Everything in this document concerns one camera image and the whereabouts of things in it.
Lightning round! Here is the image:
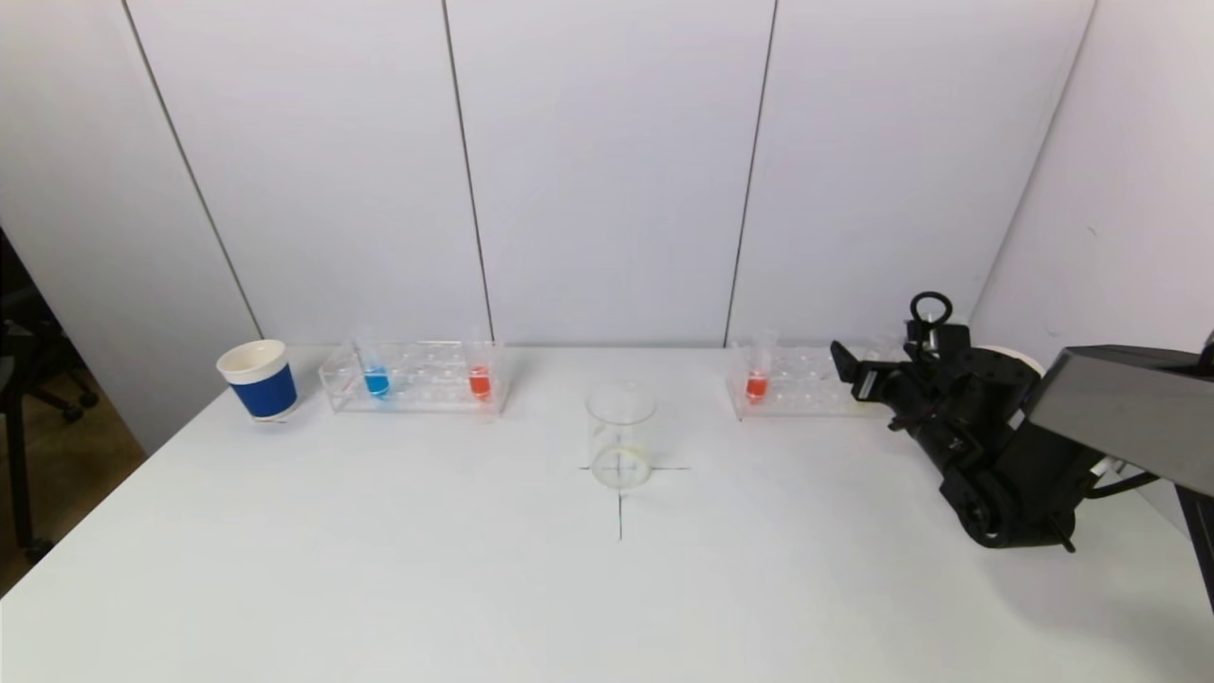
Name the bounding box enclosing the test tube with red pigment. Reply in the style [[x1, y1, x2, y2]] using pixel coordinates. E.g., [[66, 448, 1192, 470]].
[[465, 330, 495, 402], [745, 328, 781, 404]]

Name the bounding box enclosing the test tube with blue pigment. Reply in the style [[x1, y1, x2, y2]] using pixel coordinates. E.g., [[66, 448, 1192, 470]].
[[353, 327, 392, 400]]

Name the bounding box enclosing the black looped camera cable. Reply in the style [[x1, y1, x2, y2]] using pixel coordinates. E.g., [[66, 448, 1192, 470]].
[[910, 291, 954, 330]]

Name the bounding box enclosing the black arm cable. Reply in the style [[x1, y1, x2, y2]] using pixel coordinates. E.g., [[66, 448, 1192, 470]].
[[1081, 468, 1164, 501]]

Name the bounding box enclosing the black metal stand leg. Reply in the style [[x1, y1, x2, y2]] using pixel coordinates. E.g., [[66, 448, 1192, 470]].
[[0, 327, 55, 563]]

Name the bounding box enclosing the clear glass beaker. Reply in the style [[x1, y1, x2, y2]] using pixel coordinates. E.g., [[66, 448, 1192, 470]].
[[585, 381, 658, 491]]

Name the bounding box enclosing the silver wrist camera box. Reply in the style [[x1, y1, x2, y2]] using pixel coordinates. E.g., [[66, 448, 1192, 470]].
[[906, 321, 972, 360]]

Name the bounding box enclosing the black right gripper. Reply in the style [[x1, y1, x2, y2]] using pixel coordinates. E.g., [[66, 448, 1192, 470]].
[[829, 340, 941, 425]]

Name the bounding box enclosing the blue white paper cup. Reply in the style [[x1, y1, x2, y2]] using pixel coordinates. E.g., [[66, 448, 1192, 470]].
[[216, 340, 300, 422], [977, 344, 1046, 378]]

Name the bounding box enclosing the clear acrylic test tube rack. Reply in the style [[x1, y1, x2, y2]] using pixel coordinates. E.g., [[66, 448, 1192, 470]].
[[727, 341, 931, 421], [319, 340, 511, 415]]

